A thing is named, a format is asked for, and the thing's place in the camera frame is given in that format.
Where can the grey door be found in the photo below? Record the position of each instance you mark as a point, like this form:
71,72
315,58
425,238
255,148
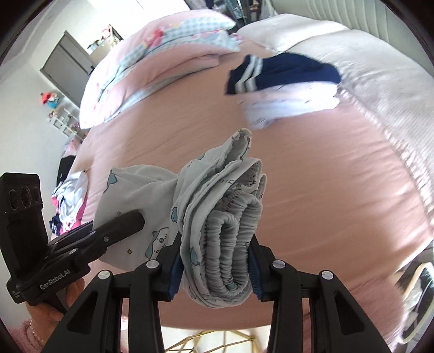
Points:
64,57

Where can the person's left hand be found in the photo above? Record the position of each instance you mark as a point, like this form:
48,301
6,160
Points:
51,314

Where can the pale pink pillow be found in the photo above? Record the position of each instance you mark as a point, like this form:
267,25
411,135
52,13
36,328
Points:
390,101
288,34

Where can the light blue printed pants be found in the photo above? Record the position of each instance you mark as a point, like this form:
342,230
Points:
220,220

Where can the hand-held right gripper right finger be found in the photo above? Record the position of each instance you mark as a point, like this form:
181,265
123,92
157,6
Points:
254,271

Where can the navy striped folded garment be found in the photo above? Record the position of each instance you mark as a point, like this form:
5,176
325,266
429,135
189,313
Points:
288,74

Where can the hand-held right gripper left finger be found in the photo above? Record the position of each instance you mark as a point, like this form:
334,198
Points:
174,271

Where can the navy printed garment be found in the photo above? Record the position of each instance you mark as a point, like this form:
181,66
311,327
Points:
54,225

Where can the person's left forearm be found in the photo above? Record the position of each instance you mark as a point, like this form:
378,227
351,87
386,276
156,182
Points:
30,336

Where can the glass door wardrobe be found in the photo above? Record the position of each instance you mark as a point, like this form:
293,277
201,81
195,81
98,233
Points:
237,10

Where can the pink checked folded duvet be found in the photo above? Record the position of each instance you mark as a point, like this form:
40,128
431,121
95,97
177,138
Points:
135,68

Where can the white folded clothes stack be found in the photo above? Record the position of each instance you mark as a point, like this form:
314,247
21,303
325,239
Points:
291,105

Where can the white shelf rack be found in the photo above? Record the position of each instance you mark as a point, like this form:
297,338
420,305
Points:
66,122

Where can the red and blue plush toy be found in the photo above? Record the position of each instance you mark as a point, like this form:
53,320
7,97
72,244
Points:
50,100

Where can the black bag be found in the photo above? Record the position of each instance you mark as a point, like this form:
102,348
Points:
66,168

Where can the pink bed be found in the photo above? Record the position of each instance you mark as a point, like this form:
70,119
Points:
322,186

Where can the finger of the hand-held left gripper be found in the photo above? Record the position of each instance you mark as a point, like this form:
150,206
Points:
115,230

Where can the white and grey clothes pile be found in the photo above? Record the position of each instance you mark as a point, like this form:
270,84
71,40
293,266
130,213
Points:
73,193

